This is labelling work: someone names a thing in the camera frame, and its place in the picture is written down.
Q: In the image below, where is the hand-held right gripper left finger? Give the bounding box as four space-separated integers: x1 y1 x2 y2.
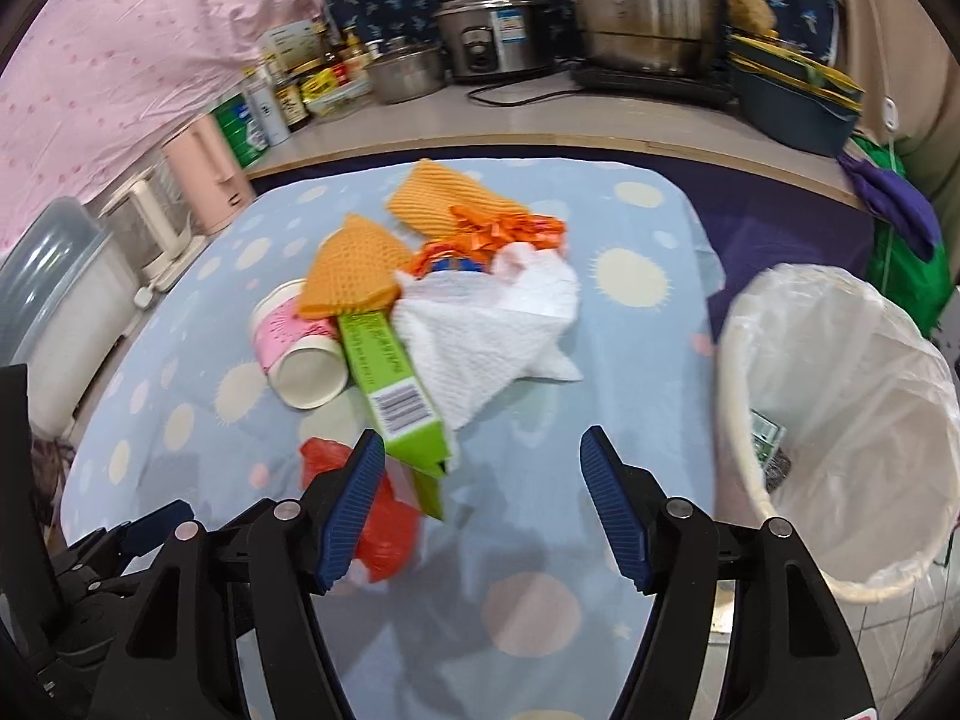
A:
90 429 387 720

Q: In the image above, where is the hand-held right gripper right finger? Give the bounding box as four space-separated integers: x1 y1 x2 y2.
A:
580 426 878 720

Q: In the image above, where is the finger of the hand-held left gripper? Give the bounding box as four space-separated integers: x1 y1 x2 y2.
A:
49 501 197 601

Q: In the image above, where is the red plastic bag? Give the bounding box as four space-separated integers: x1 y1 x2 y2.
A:
300 436 421 584

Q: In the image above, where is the green cardboard box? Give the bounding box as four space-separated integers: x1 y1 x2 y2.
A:
335 307 460 522

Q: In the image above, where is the pink paper cup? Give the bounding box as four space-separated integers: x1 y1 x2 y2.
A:
250 279 351 411

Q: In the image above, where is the white paper towel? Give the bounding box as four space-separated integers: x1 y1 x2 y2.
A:
390 244 584 432

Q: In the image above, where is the orange foam fruit net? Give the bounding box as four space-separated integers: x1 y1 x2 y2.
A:
386 159 530 241
292 214 413 320

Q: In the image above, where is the cream trash bin with liner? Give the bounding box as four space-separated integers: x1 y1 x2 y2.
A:
712 262 960 605

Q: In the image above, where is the orange snack wrapper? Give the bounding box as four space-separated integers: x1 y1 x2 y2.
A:
411 202 569 278

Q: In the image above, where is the crumpled printed packet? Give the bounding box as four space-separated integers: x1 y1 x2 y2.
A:
750 409 796 496

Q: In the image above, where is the blue dotted blanket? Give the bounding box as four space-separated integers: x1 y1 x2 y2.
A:
56 157 751 720

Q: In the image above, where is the grey lidded plastic container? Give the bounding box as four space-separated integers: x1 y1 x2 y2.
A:
0 197 140 428

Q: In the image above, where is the white clear jug appliance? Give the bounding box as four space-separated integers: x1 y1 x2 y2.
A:
101 165 207 290

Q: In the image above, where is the pink electric kettle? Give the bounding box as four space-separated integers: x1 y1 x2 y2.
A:
161 118 256 235

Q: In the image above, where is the green plastic bag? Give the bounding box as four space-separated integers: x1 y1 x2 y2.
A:
851 131 953 338

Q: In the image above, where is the green tin can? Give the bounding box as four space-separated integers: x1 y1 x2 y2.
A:
208 94 269 170

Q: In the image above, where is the white plastic bottle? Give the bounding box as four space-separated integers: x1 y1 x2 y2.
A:
244 67 292 145

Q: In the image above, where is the dark soy sauce bottle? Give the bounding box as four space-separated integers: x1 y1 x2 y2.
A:
268 64 312 128

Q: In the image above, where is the yellow packet container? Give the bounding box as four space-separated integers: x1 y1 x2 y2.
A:
300 67 372 119

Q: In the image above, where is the purple cloth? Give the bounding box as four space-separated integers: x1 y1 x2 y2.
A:
836 150 942 260

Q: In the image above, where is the dark teal basin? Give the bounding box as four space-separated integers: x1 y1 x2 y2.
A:
726 71 860 158

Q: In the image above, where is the black induction cooktop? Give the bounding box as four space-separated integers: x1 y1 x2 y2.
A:
566 64 740 110

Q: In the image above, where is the small steel pot with lid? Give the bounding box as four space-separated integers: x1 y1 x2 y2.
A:
365 36 449 106

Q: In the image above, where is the yellow cap sauce bottle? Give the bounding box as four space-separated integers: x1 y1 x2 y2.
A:
341 28 370 83

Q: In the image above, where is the brown sauce bottle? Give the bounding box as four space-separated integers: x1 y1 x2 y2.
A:
319 15 343 83

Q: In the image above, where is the yellow rimmed bowl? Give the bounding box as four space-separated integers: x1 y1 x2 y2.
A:
729 64 863 119
727 34 865 95

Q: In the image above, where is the white carton box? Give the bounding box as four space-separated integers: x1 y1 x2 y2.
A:
261 19 329 80

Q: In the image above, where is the pink dotted cloth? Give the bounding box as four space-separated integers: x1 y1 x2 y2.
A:
0 0 327 256

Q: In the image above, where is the steel rice cooker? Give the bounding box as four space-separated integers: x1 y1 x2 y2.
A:
433 0 560 83

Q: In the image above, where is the large steel steamer pot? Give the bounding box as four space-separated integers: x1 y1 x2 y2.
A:
551 0 751 77

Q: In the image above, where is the brown loofah sponge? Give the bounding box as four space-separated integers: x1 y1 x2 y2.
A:
724 0 779 38

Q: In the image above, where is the beige curtain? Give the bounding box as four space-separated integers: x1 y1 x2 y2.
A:
799 0 960 188

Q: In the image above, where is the black power cable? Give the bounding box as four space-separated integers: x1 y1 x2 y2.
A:
469 79 578 106

